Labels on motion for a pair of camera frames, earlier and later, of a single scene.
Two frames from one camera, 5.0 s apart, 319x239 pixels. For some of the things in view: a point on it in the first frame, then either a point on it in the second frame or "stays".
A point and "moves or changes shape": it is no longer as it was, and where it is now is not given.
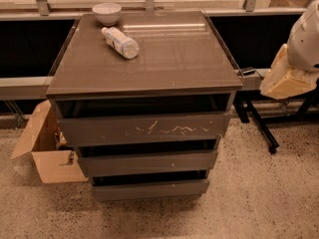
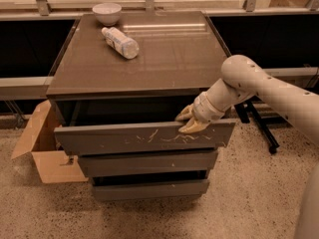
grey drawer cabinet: [150, 125] stays
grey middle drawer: [106, 165] stays
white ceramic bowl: [108, 13] stays
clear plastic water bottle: [125, 45] stays
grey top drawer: [141, 127] moves or changes shape
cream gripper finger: [281, 81] -> [193, 125]
